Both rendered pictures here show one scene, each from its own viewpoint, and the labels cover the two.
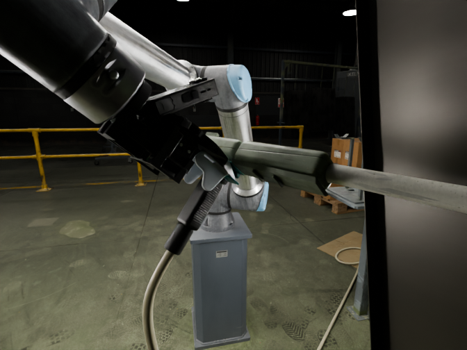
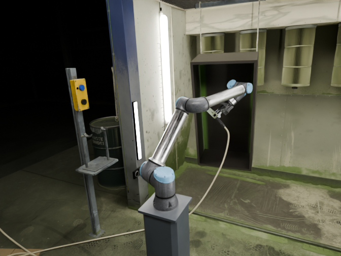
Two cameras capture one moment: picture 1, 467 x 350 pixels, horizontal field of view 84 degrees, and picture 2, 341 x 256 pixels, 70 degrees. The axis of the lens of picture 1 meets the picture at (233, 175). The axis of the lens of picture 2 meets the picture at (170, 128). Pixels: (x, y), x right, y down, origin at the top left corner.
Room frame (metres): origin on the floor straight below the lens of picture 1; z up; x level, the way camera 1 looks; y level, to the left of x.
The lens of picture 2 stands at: (2.47, 1.13, 1.70)
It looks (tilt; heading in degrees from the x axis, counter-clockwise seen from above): 17 degrees down; 219
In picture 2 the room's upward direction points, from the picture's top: 3 degrees counter-clockwise
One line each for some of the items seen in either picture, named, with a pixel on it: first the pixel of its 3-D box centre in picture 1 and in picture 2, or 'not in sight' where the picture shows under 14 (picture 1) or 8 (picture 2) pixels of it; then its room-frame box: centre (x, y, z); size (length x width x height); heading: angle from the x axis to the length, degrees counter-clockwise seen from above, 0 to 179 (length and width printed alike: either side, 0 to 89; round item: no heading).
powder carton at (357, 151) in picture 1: (361, 154); not in sight; (3.45, -1.73, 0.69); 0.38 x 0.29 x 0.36; 104
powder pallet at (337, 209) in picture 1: (351, 194); not in sight; (3.58, -1.72, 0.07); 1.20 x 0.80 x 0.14; 109
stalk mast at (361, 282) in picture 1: (376, 187); (84, 159); (1.38, -0.80, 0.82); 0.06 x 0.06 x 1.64; 12
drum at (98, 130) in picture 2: not in sight; (114, 151); (0.52, -1.51, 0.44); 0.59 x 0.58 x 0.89; 83
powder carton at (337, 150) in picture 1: (349, 151); not in sight; (3.74, -1.68, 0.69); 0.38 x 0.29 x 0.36; 104
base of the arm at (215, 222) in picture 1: (217, 216); (165, 197); (1.29, 0.09, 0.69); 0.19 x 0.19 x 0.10
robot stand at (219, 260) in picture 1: (217, 276); (167, 238); (1.29, 0.09, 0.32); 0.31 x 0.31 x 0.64; 12
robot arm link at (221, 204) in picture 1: (218, 191); (163, 181); (1.29, 0.08, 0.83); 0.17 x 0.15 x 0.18; 74
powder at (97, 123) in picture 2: not in sight; (111, 122); (0.52, -1.51, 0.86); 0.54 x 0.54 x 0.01
